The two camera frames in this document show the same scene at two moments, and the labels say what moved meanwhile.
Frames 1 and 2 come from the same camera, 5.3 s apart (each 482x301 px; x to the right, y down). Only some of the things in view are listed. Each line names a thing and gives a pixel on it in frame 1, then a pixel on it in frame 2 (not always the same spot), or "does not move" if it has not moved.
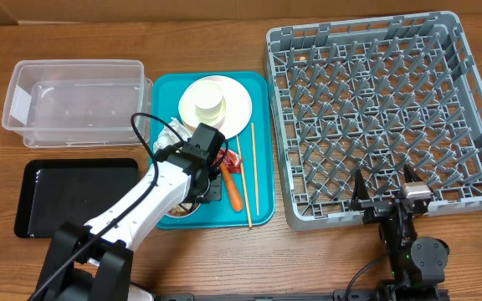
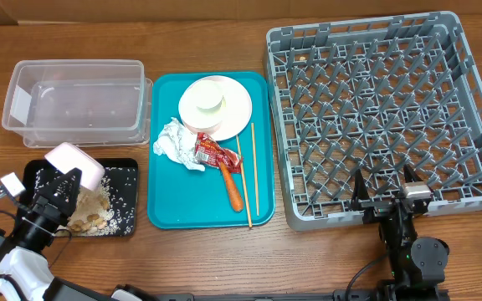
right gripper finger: x=361 y=191 does not move
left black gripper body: x=212 y=189 -> x=39 y=227
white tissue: x=168 y=138 does not move
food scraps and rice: x=179 y=211 -> x=107 y=208
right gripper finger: x=409 y=175 does not move
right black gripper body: x=376 y=211 does not move
